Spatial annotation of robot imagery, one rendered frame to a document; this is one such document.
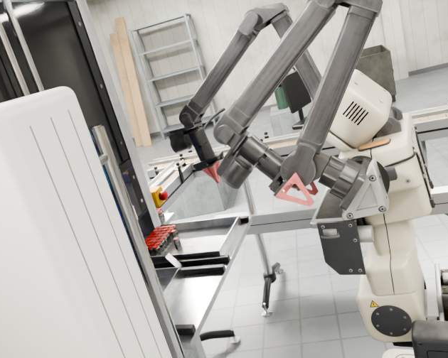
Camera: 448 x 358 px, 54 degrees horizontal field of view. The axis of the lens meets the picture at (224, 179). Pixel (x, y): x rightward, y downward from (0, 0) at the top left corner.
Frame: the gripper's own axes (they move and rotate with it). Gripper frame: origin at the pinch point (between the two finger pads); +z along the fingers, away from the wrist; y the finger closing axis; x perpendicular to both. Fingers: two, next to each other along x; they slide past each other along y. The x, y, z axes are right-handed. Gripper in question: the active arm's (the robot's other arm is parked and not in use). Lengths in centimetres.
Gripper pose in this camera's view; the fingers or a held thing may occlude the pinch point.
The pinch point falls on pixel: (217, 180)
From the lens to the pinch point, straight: 156.6
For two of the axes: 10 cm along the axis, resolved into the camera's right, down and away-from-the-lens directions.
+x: -2.7, 3.7, -8.9
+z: 3.9, 8.9, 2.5
